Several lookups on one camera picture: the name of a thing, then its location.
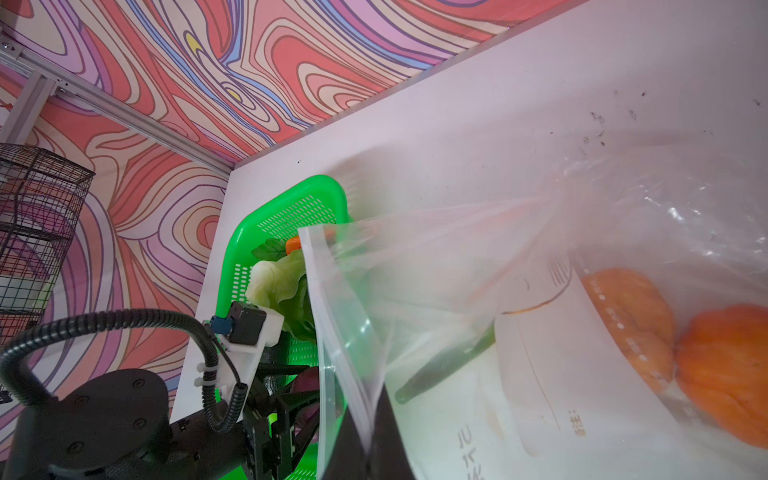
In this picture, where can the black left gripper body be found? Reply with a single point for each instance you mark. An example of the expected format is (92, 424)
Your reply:
(261, 444)

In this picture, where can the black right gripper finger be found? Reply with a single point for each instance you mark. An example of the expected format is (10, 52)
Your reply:
(386, 458)

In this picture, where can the green lettuce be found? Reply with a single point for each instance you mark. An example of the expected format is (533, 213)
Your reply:
(278, 281)

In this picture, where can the clear zip top bag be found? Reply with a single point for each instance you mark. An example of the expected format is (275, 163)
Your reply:
(554, 397)

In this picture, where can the orange bell pepper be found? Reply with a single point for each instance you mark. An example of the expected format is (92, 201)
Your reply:
(722, 369)

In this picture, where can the purple red onion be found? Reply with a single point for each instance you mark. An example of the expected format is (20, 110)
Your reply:
(307, 381)

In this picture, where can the green plastic basket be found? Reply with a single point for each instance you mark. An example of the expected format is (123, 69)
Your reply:
(317, 200)

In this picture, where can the black wire basket left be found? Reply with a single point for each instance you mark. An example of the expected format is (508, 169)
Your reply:
(42, 195)

